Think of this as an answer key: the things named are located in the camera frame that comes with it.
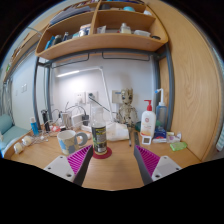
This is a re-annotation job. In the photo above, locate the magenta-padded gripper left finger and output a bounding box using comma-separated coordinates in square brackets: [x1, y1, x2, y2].
[43, 144, 94, 187]

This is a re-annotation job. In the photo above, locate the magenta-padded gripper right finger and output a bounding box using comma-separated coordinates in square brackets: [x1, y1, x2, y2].
[133, 144, 183, 186]

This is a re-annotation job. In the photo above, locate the clear plastic drink bottle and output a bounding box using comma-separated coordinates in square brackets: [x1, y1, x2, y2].
[91, 106, 108, 156]

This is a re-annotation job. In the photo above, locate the cream mug with blue patches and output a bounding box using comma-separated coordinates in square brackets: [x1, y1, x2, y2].
[56, 129, 89, 156]

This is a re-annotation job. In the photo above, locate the small white display clock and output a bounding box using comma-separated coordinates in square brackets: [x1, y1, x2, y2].
[141, 134, 153, 146]

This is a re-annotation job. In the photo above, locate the blue small box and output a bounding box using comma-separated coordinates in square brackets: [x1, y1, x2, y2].
[152, 128, 168, 144]

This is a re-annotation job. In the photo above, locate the flat round red coaster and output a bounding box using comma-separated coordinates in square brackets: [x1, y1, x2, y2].
[92, 147, 113, 160]

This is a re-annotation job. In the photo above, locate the pink and white packet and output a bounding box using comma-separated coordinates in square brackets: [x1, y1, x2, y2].
[166, 131, 183, 144]

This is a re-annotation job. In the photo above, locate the white bottle with red pump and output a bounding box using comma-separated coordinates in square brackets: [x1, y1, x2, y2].
[139, 99, 157, 138]

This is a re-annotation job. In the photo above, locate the white charger block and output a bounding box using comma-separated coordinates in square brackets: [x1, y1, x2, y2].
[71, 114, 86, 129]

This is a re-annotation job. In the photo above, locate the metal cup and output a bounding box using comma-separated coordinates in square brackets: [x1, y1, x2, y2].
[60, 112, 73, 129]

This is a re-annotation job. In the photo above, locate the white plastic bag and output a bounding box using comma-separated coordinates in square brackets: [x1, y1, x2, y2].
[105, 121, 130, 142]

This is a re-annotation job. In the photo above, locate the blue bottle with white nozzle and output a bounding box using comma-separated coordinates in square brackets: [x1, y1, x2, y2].
[154, 88, 169, 131]

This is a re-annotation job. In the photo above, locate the black electric shaver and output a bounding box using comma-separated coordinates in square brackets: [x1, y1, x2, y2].
[40, 109, 51, 132]

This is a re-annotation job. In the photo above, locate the cream round object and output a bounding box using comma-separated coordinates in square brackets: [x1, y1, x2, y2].
[21, 135, 34, 147]
[13, 142, 25, 155]

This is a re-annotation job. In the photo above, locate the blue tube with white cap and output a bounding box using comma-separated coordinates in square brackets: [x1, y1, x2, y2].
[29, 116, 40, 137]

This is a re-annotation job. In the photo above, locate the tree creature figurine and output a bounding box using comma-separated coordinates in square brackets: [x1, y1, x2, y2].
[118, 87, 138, 127]

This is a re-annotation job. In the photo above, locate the bed with teal bedding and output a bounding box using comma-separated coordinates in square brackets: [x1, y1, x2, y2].
[0, 114, 29, 158]

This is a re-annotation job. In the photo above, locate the white desk lamp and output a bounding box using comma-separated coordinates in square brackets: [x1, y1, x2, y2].
[55, 66, 114, 123]

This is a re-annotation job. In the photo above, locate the wooden shelf unit with items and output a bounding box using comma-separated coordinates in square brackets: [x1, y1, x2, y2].
[34, 0, 169, 62]

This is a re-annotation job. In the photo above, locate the white wall socket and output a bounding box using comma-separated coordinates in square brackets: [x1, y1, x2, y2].
[74, 92, 86, 104]
[86, 91, 99, 104]

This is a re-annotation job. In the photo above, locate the striped white hose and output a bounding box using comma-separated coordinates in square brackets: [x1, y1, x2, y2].
[214, 126, 224, 153]

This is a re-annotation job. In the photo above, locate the wooden loft bed frame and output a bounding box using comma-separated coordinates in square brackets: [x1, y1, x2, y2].
[1, 19, 51, 84]

